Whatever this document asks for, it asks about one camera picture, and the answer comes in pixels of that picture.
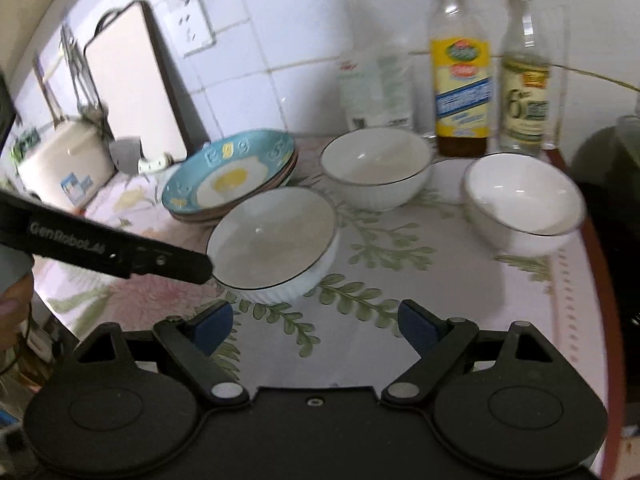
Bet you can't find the white wall power socket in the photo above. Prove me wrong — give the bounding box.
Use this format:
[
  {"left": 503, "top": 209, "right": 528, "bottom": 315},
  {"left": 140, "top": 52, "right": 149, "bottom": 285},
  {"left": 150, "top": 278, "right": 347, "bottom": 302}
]
[{"left": 167, "top": 0, "right": 216, "bottom": 58}]

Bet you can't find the floral tablecloth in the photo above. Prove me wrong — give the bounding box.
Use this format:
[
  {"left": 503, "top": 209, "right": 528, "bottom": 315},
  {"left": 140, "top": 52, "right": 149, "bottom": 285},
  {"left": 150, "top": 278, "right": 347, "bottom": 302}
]
[{"left": 36, "top": 138, "right": 606, "bottom": 399}]

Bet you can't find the white salt bag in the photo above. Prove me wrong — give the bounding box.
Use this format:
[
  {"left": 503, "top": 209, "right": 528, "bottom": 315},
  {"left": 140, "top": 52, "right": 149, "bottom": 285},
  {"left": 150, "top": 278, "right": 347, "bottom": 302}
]
[{"left": 337, "top": 44, "right": 414, "bottom": 131}]

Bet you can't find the blue fried egg plate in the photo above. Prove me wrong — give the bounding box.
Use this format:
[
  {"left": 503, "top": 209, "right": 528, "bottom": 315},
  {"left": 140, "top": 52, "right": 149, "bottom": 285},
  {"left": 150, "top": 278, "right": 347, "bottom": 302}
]
[{"left": 162, "top": 129, "right": 295, "bottom": 216}]

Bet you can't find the person's left hand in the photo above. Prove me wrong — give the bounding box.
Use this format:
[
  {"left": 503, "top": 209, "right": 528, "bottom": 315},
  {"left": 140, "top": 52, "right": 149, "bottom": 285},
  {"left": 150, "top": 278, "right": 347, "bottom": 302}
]
[{"left": 0, "top": 272, "right": 34, "bottom": 351}]

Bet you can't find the clear vinegar bottle yellow cap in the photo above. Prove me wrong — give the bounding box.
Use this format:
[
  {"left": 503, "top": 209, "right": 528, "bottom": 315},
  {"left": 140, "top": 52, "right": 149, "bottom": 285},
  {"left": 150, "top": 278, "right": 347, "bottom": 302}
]
[{"left": 499, "top": 0, "right": 551, "bottom": 156}]

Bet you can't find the small white bowl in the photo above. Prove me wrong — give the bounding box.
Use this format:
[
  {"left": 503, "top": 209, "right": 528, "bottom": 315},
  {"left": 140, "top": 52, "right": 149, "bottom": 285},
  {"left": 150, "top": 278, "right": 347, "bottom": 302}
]
[{"left": 461, "top": 153, "right": 587, "bottom": 258}]

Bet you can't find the white bowl black rim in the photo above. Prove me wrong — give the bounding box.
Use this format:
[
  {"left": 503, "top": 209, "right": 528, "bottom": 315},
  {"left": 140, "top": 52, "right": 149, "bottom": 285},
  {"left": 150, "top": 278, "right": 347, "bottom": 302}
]
[{"left": 319, "top": 127, "right": 435, "bottom": 211}]

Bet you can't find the white cutting board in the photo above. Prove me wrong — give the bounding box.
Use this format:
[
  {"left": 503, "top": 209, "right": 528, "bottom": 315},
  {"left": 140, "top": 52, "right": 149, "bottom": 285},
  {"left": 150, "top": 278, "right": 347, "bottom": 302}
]
[{"left": 84, "top": 0, "right": 209, "bottom": 162}]

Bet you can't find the yellow label cooking wine bottle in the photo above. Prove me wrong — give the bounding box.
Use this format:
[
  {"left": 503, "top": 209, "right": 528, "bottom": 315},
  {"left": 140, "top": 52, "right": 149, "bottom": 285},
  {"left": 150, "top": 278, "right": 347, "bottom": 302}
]
[{"left": 428, "top": 0, "right": 492, "bottom": 158}]

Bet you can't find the white rice cooker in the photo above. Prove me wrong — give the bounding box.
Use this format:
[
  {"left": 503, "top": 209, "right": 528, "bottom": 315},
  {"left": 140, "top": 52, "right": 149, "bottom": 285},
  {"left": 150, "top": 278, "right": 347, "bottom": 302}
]
[{"left": 17, "top": 120, "right": 115, "bottom": 212}]

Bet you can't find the white rabbit carrot plate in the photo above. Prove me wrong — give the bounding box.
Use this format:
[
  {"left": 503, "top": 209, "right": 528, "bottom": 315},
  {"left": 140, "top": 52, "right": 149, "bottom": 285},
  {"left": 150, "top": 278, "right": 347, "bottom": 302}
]
[{"left": 169, "top": 148, "right": 301, "bottom": 226}]

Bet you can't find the black wok with lid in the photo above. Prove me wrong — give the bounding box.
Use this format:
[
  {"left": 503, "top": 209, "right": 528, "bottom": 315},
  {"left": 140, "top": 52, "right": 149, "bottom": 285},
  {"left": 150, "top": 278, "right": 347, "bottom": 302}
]
[{"left": 570, "top": 115, "right": 639, "bottom": 325}]

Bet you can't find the large white ribbed bowl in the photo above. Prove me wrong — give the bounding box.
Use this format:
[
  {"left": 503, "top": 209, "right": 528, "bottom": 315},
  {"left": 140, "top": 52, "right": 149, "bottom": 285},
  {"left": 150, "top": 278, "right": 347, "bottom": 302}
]
[{"left": 207, "top": 186, "right": 340, "bottom": 306}]

